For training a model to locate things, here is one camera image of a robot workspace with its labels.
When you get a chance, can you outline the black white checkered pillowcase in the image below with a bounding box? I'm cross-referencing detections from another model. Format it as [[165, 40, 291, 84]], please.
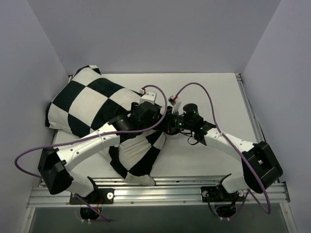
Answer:
[[45, 65, 166, 179]]

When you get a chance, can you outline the white pillow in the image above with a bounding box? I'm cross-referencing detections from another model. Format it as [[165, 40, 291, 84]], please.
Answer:
[[125, 173, 156, 186]]

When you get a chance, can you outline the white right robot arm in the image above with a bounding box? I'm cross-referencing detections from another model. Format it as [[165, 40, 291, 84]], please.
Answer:
[[162, 103, 283, 200]]

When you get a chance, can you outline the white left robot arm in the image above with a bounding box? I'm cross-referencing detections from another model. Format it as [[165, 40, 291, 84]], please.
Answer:
[[38, 102, 162, 203]]

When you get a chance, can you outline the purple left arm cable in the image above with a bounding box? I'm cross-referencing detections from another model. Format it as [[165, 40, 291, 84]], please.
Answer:
[[14, 84, 168, 179]]

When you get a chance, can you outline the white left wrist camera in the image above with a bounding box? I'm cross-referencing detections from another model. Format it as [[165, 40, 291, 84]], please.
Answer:
[[139, 91, 157, 105]]

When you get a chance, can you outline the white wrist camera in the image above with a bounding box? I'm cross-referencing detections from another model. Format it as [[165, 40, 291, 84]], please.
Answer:
[[168, 96, 182, 114], [139, 91, 157, 105]]

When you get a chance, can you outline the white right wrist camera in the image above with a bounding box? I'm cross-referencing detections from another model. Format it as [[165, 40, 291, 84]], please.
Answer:
[[168, 96, 182, 114]]

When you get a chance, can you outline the aluminium front frame rail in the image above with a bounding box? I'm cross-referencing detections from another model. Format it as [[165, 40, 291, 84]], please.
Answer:
[[25, 176, 291, 208]]

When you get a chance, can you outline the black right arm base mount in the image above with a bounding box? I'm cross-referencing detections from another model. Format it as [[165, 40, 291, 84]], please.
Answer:
[[200, 186, 245, 203]]

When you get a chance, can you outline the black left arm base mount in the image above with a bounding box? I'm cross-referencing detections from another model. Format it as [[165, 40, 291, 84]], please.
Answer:
[[81, 188, 115, 204]]

